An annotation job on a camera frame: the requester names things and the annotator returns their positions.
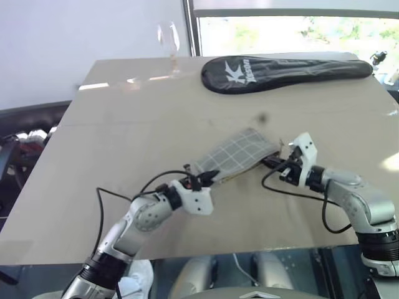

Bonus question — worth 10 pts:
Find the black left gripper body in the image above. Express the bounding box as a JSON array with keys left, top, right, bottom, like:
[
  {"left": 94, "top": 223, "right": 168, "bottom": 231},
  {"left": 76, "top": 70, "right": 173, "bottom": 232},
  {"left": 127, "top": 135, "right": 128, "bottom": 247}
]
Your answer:
[{"left": 181, "top": 173, "right": 204, "bottom": 192}]

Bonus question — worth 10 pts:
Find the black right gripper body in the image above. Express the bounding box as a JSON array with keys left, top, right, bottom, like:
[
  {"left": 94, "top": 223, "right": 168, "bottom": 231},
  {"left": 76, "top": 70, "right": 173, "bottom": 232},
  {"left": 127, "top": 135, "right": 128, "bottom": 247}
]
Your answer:
[{"left": 279, "top": 148, "right": 304, "bottom": 187}]

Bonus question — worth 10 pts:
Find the grey plaid pouch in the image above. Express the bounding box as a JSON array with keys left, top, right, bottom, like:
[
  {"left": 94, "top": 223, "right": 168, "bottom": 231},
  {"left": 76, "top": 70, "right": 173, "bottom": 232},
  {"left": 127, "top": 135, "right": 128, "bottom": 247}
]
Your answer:
[{"left": 193, "top": 127, "right": 282, "bottom": 185}]

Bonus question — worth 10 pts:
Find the black racket cover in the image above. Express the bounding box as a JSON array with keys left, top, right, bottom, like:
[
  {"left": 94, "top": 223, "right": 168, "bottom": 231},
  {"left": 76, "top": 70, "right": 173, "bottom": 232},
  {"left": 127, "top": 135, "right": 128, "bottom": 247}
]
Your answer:
[{"left": 201, "top": 55, "right": 372, "bottom": 95}]

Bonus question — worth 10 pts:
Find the silver rounded robot thigh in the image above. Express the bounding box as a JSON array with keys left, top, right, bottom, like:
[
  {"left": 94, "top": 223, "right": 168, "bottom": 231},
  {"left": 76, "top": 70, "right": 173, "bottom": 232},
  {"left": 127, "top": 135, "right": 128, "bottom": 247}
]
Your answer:
[
  {"left": 168, "top": 255, "right": 219, "bottom": 299},
  {"left": 251, "top": 251, "right": 294, "bottom": 291}
]

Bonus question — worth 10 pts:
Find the white crumpled cloth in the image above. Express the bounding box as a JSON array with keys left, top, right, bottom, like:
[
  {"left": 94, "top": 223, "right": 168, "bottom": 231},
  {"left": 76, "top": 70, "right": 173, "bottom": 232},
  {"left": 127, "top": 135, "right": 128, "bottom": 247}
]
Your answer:
[{"left": 119, "top": 259, "right": 155, "bottom": 299}]

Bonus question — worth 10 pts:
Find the clear wine glass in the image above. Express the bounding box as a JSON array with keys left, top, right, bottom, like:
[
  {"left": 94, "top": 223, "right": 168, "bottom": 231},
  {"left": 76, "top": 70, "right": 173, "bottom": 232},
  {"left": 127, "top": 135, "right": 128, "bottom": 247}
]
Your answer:
[{"left": 156, "top": 21, "right": 182, "bottom": 77}]

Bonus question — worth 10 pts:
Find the grey robot torso plate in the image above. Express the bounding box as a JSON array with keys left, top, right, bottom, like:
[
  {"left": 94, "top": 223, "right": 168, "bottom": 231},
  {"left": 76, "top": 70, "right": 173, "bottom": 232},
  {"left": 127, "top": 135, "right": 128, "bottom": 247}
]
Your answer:
[{"left": 214, "top": 286, "right": 325, "bottom": 299}]

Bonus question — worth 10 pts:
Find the black white small device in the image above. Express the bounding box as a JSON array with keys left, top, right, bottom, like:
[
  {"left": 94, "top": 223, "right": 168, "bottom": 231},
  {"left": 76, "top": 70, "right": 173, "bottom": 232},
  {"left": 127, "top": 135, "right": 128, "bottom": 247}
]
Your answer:
[{"left": 370, "top": 49, "right": 389, "bottom": 67}]

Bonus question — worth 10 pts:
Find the grey roller blind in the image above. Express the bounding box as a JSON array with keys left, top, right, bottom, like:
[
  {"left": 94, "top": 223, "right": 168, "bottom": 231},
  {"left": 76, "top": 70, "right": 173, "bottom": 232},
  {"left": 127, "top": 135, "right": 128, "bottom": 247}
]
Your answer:
[{"left": 193, "top": 0, "right": 399, "bottom": 19}]

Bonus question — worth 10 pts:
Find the white red bundle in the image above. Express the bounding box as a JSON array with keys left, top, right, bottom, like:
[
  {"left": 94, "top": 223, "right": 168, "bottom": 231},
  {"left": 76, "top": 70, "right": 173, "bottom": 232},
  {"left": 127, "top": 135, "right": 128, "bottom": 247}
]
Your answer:
[{"left": 17, "top": 128, "right": 59, "bottom": 154}]

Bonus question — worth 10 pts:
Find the black sofa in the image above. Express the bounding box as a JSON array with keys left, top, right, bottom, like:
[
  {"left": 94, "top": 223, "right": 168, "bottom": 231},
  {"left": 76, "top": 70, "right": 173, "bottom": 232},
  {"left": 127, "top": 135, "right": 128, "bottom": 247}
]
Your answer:
[{"left": 0, "top": 100, "right": 74, "bottom": 219}]

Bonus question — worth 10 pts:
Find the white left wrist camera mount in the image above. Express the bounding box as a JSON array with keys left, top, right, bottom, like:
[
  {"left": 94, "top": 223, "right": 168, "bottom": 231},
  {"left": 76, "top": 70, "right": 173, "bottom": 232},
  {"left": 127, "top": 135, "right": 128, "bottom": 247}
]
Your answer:
[{"left": 170, "top": 179, "right": 214, "bottom": 216}]

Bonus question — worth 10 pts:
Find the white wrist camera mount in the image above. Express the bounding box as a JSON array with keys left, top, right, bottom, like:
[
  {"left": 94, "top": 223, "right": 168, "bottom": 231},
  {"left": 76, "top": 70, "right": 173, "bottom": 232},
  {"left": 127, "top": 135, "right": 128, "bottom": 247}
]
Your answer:
[
  {"left": 288, "top": 131, "right": 319, "bottom": 187},
  {"left": 170, "top": 179, "right": 214, "bottom": 216}
]

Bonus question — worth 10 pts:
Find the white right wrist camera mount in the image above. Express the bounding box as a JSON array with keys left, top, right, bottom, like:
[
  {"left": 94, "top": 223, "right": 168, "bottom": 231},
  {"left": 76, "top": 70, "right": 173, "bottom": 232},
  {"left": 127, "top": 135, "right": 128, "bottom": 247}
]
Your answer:
[{"left": 288, "top": 131, "right": 319, "bottom": 187}]

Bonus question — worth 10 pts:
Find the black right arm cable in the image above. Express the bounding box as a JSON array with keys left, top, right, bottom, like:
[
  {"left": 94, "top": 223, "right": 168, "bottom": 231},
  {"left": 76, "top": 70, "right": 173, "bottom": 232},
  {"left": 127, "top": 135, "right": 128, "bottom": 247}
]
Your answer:
[{"left": 261, "top": 164, "right": 356, "bottom": 234}]

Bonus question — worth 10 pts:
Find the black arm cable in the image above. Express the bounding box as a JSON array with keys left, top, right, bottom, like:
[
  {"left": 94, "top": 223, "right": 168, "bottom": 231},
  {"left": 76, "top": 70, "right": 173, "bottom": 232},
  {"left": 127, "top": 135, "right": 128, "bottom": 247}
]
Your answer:
[
  {"left": 92, "top": 164, "right": 201, "bottom": 256},
  {"left": 261, "top": 164, "right": 356, "bottom": 234}
]

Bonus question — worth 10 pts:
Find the thin white cable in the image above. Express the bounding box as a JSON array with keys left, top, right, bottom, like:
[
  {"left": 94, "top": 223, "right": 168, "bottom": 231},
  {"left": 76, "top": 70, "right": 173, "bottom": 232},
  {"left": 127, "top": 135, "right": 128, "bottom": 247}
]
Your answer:
[{"left": 231, "top": 253, "right": 260, "bottom": 285}]

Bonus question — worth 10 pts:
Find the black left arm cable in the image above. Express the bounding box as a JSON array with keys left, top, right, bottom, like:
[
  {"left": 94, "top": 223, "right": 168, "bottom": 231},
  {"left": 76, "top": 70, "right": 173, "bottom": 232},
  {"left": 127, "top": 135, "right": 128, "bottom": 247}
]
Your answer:
[{"left": 92, "top": 164, "right": 201, "bottom": 256}]

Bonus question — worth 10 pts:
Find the grey window frame post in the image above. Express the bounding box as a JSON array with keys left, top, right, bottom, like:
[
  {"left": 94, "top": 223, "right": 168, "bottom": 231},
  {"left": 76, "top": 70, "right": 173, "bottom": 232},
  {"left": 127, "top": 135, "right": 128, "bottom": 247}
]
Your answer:
[{"left": 182, "top": 0, "right": 204, "bottom": 58}]

